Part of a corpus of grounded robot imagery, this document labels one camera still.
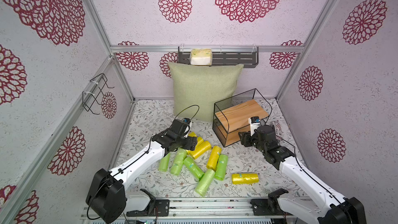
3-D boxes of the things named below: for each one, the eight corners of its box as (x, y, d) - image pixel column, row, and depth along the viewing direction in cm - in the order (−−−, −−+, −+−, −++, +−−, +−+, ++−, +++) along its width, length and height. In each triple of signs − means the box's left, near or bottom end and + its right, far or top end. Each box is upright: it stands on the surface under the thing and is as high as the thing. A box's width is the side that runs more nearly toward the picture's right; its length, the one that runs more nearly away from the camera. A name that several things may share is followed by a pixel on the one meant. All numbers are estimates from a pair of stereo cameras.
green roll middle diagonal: (198, 180, 83) (198, 178, 80) (183, 162, 90) (182, 159, 86) (204, 174, 85) (204, 172, 82) (189, 157, 92) (188, 154, 88)
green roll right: (213, 178, 85) (214, 176, 82) (219, 155, 93) (219, 152, 91) (224, 182, 84) (225, 180, 81) (228, 158, 92) (229, 155, 89)
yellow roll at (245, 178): (232, 184, 83) (233, 181, 79) (231, 175, 86) (232, 173, 82) (257, 184, 83) (260, 181, 79) (255, 175, 86) (258, 173, 82)
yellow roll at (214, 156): (204, 168, 88) (205, 165, 85) (211, 147, 97) (212, 144, 94) (215, 171, 87) (216, 169, 84) (221, 150, 95) (222, 147, 92)
